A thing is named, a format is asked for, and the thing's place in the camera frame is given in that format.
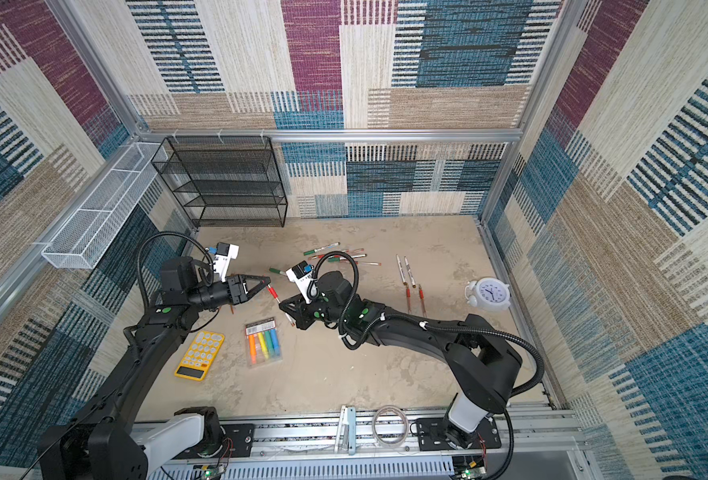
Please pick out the yellow calculator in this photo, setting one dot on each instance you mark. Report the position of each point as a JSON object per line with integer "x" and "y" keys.
{"x": 200, "y": 355}

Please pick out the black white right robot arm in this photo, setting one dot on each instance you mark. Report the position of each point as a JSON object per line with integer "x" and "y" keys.
{"x": 490, "y": 366}

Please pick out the highlighter pack in clear case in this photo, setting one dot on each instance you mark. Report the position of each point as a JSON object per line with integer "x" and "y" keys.
{"x": 262, "y": 342}

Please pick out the brown capped white marker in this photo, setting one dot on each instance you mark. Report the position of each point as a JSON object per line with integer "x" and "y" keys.
{"x": 410, "y": 273}

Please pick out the metal bracket on rail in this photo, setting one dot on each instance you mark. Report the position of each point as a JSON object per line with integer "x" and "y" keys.
{"x": 346, "y": 433}

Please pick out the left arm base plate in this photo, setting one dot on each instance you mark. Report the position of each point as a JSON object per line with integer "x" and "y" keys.
{"x": 237, "y": 441}

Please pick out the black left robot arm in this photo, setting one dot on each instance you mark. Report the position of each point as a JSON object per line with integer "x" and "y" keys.
{"x": 97, "y": 443}

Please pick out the black wire mesh shelf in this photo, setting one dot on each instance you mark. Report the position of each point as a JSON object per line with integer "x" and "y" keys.
{"x": 232, "y": 181}

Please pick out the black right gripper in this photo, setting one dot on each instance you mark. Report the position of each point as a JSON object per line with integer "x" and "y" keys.
{"x": 301, "y": 308}

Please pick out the white alarm clock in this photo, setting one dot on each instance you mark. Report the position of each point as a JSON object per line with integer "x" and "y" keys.
{"x": 490, "y": 294}

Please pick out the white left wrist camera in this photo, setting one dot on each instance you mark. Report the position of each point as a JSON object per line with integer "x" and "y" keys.
{"x": 223, "y": 254}

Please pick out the green marker top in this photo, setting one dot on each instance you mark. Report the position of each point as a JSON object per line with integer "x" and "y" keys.
{"x": 320, "y": 249}

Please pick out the white wire mesh basket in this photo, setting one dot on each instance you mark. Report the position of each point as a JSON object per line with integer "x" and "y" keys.
{"x": 87, "y": 234}

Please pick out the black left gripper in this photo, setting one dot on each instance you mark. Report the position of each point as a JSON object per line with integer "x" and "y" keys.
{"x": 237, "y": 288}

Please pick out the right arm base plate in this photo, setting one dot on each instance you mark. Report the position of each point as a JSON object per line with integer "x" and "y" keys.
{"x": 436, "y": 434}

